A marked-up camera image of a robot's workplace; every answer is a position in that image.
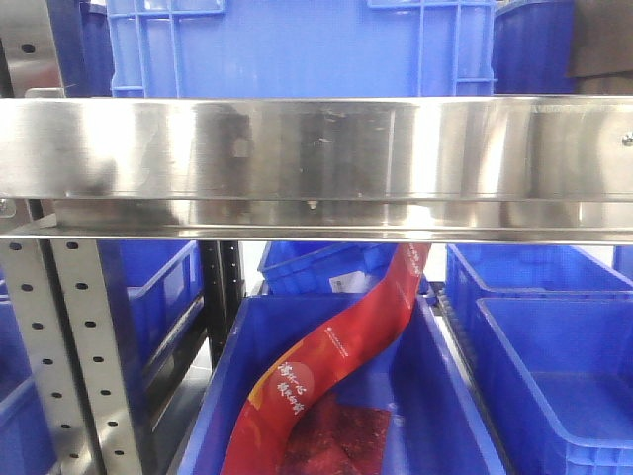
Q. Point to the blue bin behind centre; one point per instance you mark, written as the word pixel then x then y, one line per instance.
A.
pixel 323 267

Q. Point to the blue bin lower left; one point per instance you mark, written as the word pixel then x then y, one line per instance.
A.
pixel 163 277

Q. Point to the blue bin lower right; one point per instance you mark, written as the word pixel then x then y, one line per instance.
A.
pixel 547 330

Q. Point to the blue bin with red bag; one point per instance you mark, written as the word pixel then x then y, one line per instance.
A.
pixel 435 426

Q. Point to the steel shelf rail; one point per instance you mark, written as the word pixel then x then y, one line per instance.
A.
pixel 549 169

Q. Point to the steel perforated rack upright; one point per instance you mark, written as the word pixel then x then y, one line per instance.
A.
pixel 71 312

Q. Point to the red snack bag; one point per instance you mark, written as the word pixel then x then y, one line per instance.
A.
pixel 298 378

